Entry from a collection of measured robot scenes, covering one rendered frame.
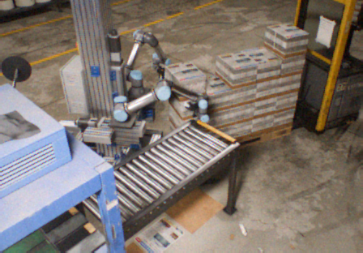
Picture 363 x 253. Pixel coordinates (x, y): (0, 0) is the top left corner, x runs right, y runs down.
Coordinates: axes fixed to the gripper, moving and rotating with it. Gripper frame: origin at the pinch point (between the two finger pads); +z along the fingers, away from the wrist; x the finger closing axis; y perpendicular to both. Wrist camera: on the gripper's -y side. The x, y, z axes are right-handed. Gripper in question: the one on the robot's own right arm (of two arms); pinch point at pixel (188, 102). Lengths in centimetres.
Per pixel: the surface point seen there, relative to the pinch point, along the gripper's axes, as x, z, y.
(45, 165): 135, -127, 74
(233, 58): -66, 27, 21
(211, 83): -42, 28, -3
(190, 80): -5.4, 7.5, 19.2
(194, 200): 15, -44, -85
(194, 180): 38, -90, -8
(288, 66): -121, 3, 11
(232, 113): -56, 5, -32
